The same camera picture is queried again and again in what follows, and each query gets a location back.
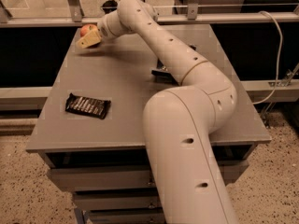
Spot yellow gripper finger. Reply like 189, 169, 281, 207
76, 29, 102, 49

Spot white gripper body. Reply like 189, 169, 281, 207
97, 10, 131, 40

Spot red apple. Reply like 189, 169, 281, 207
80, 24, 98, 37

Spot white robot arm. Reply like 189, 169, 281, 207
78, 0, 238, 224

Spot black object behind railing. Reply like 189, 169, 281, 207
101, 0, 118, 14

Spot metal railing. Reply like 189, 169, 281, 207
0, 0, 299, 28

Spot blue chip bag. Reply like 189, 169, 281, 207
153, 44, 199, 83

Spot black candy bar wrapper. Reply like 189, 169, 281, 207
64, 93, 111, 119

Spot grey drawer cabinet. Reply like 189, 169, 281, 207
28, 25, 269, 224

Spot top grey drawer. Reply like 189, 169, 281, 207
46, 159, 250, 192

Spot grey drawer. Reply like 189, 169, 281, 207
46, 159, 250, 192
73, 188, 162, 211
88, 208, 165, 224

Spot middle grey drawer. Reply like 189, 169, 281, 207
73, 188, 162, 211

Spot bottom grey drawer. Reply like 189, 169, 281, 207
88, 208, 165, 224

